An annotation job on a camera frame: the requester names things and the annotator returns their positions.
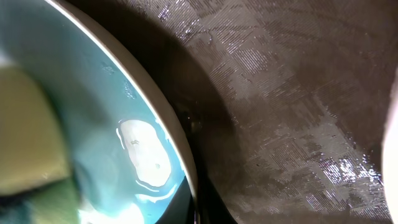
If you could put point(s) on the green yellow sponge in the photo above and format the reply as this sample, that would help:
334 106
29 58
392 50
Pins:
36 176

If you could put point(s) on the dark brown serving tray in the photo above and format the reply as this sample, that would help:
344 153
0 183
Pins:
283 101

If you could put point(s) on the white plate lower right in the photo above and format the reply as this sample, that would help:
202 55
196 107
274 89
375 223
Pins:
390 154

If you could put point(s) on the pale blue plate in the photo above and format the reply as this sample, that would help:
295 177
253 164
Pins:
130 159

